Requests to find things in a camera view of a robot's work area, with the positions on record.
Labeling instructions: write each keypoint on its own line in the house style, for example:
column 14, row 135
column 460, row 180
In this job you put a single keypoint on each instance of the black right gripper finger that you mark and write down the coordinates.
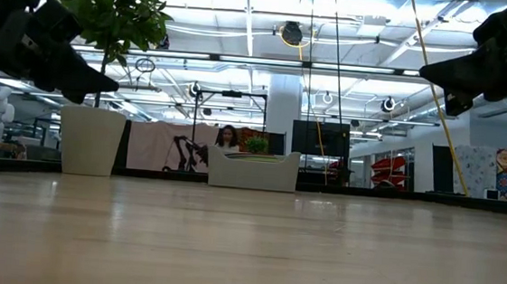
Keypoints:
column 459, row 103
column 463, row 72

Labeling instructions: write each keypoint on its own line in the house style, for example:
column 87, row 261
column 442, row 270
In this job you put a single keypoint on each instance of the black background robot arm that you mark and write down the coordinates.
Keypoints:
column 189, row 153

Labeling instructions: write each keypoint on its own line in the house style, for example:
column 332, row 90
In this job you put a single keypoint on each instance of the grey plastic basket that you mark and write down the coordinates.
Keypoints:
column 251, row 173

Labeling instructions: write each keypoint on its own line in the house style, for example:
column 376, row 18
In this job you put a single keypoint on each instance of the white cylindrical plant pot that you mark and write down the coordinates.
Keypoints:
column 90, row 143

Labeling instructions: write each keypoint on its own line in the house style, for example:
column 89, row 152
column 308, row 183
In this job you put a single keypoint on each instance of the white patterned cloth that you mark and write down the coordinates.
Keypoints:
column 473, row 166

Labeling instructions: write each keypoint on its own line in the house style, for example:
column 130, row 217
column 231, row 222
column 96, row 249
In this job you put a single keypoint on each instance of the green leafy plant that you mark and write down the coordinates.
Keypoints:
column 109, row 13

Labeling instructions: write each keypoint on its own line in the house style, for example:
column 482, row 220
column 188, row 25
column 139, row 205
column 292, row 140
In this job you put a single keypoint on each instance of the round white ceiling reel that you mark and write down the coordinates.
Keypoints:
column 194, row 89
column 327, row 97
column 388, row 104

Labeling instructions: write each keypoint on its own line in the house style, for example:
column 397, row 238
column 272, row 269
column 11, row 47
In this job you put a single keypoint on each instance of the pink partition board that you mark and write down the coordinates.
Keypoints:
column 153, row 145

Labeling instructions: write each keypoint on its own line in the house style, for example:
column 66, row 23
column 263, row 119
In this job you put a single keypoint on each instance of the red storage rack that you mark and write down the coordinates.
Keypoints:
column 389, row 168

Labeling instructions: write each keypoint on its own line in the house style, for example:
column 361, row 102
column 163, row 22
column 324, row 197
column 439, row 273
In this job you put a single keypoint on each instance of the black screen on stand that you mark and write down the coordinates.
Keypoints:
column 322, row 138

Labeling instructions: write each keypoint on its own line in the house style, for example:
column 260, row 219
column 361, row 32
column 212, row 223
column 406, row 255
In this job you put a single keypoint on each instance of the person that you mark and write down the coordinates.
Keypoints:
column 228, row 137

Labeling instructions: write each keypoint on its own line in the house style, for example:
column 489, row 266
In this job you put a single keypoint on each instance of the small background plant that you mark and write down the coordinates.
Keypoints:
column 257, row 144

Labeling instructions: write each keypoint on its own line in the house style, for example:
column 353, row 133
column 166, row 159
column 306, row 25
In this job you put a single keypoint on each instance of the black aluminium table frame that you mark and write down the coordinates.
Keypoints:
column 367, row 194

